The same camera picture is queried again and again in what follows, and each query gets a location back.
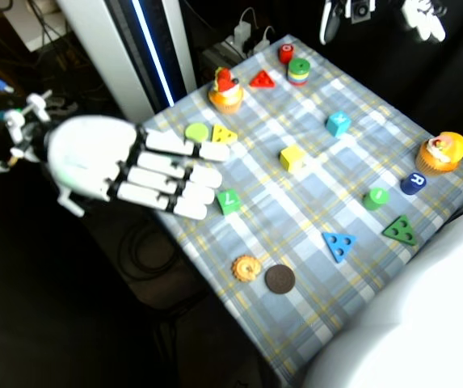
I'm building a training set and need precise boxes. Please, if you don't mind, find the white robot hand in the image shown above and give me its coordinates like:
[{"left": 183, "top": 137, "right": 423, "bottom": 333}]
[
  {"left": 44, "top": 115, "right": 232, "bottom": 221},
  {"left": 318, "top": 0, "right": 448, "bottom": 46}
]

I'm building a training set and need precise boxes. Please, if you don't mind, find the teal cube block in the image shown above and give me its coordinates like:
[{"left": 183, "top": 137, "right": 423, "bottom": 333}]
[{"left": 326, "top": 111, "right": 352, "bottom": 138}]

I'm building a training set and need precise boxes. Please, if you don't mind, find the green cube block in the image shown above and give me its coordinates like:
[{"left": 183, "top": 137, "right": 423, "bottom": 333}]
[{"left": 216, "top": 189, "right": 242, "bottom": 217}]

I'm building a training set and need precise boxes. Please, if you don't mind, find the white column with blue strip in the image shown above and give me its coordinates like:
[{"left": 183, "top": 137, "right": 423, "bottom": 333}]
[{"left": 55, "top": 0, "right": 198, "bottom": 122}]

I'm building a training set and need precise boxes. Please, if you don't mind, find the green round toy cookie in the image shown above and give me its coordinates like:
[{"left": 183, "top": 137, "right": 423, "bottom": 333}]
[{"left": 184, "top": 122, "right": 210, "bottom": 143}]

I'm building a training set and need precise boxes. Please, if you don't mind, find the peach toy cupcake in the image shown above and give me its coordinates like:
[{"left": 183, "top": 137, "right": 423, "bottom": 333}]
[{"left": 415, "top": 131, "right": 463, "bottom": 175}]

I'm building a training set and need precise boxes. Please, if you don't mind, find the yellow triangle block with holes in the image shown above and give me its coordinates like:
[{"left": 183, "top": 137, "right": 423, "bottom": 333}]
[{"left": 210, "top": 124, "right": 239, "bottom": 146}]

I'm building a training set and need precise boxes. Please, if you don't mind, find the white box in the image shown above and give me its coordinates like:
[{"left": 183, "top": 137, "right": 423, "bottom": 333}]
[{"left": 2, "top": 0, "right": 69, "bottom": 53}]

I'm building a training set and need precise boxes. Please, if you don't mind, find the red cylinder block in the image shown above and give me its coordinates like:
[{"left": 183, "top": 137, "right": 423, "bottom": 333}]
[{"left": 278, "top": 43, "right": 296, "bottom": 65}]

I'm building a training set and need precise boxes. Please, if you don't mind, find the strawberry toy cupcake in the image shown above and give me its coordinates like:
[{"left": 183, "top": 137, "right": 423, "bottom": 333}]
[{"left": 208, "top": 66, "right": 245, "bottom": 115}]

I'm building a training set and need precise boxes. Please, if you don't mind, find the white plug adapter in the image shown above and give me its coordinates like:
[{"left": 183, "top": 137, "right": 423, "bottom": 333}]
[
  {"left": 255, "top": 26, "right": 276, "bottom": 53},
  {"left": 234, "top": 22, "right": 253, "bottom": 45}
]

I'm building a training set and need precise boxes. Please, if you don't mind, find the blue cylinder block with R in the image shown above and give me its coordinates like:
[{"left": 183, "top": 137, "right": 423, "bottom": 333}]
[{"left": 400, "top": 172, "right": 427, "bottom": 196}]

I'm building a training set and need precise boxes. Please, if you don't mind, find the red triangle block with holes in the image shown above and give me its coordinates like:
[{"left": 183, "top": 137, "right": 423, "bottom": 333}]
[{"left": 248, "top": 70, "right": 276, "bottom": 89}]

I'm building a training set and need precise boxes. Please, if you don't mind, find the green cylinder block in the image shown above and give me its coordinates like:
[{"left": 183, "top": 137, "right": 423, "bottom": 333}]
[{"left": 362, "top": 188, "right": 390, "bottom": 212}]

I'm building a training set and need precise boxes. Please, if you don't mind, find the white power strip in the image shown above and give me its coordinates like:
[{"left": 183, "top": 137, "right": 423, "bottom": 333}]
[{"left": 222, "top": 34, "right": 275, "bottom": 58}]

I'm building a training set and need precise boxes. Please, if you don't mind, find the yellow cube block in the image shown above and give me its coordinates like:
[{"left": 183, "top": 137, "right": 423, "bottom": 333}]
[{"left": 279, "top": 144, "right": 307, "bottom": 175}]

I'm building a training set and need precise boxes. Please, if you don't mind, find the yellow toy biscuit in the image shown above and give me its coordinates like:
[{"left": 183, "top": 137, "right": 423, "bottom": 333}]
[{"left": 231, "top": 255, "right": 263, "bottom": 281}]

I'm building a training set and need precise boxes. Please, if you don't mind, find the blue plaid tablecloth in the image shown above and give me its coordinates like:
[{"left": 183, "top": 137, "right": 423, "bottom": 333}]
[{"left": 141, "top": 35, "right": 463, "bottom": 387}]

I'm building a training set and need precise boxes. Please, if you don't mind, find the green triangle block with holes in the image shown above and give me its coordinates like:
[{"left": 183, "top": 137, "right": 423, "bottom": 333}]
[{"left": 381, "top": 214, "right": 418, "bottom": 247}]

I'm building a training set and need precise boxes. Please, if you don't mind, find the brown round toy cookie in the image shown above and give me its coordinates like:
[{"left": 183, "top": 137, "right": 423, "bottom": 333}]
[{"left": 264, "top": 264, "right": 297, "bottom": 293}]

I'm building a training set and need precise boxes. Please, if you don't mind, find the blue triangle block with holes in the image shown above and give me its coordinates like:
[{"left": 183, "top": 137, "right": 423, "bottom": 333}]
[{"left": 322, "top": 231, "right": 358, "bottom": 264}]

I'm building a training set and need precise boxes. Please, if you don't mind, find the white robot body shell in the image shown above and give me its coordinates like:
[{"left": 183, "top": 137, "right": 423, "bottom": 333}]
[{"left": 301, "top": 197, "right": 463, "bottom": 388}]

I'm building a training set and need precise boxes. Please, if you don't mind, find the black coiled cable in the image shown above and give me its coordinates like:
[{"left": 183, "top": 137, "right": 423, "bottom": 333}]
[{"left": 120, "top": 224, "right": 178, "bottom": 282}]

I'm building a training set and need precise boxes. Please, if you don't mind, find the ring stack with green top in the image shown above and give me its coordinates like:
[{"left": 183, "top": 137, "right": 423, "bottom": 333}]
[{"left": 286, "top": 57, "right": 310, "bottom": 86}]

